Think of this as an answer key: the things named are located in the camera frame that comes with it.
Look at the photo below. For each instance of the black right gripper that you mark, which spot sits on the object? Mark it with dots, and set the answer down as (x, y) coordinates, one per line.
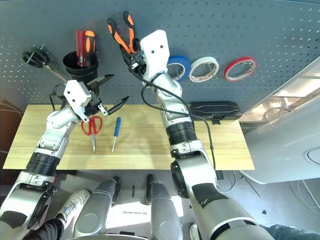
(138, 63)

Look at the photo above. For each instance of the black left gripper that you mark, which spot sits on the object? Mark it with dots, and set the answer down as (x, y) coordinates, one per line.
(93, 103)

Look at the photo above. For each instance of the orange black needle-nose pliers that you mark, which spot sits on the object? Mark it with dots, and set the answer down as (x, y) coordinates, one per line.
(116, 35)

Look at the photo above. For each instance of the blue tape roll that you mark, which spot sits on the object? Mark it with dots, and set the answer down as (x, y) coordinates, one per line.
(183, 63)

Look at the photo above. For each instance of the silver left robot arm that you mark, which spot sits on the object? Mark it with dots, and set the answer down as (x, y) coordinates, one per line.
(50, 140)

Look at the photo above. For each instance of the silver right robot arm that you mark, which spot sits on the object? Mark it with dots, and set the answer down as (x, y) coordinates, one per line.
(180, 135)

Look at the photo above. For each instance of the blue-grey metal pegboard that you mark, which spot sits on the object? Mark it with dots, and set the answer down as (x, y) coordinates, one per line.
(225, 30)

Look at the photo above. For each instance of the black plastic cup holder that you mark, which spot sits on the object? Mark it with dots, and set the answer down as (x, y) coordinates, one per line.
(80, 72)

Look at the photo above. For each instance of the white tape roll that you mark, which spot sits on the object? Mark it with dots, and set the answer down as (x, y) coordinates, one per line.
(205, 59)

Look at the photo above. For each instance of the red tape roll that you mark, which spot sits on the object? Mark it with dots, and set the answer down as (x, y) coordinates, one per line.
(227, 71)

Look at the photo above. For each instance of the short black tape strip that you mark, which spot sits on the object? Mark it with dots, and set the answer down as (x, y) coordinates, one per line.
(133, 190)

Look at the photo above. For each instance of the black plastic tool case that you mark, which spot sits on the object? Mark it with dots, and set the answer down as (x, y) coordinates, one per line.
(217, 110)

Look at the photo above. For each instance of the white perforated sneaker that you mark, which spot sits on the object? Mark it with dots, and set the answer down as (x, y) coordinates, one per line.
(75, 202)

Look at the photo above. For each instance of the silver robot left leg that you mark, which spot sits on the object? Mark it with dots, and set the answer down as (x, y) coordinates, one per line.
(92, 215)

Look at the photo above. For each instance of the silver robot leg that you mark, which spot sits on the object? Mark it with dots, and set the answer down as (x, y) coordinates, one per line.
(92, 215)
(162, 215)

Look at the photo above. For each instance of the silver robot right leg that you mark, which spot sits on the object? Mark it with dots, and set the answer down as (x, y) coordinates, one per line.
(162, 215)

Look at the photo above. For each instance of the person leg in black trousers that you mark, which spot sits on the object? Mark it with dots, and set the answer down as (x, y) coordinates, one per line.
(47, 231)

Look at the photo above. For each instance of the white grey sneaker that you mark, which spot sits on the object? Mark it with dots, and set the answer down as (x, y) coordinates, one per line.
(194, 232)

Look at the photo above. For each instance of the person leg in blue jeans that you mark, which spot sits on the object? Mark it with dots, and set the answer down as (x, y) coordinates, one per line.
(287, 232)

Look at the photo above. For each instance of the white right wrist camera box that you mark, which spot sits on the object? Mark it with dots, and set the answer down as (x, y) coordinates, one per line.
(156, 55)

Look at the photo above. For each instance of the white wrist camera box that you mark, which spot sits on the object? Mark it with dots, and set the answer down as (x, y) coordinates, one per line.
(156, 55)
(75, 95)

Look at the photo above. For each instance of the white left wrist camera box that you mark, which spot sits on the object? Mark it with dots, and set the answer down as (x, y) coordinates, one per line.
(75, 95)

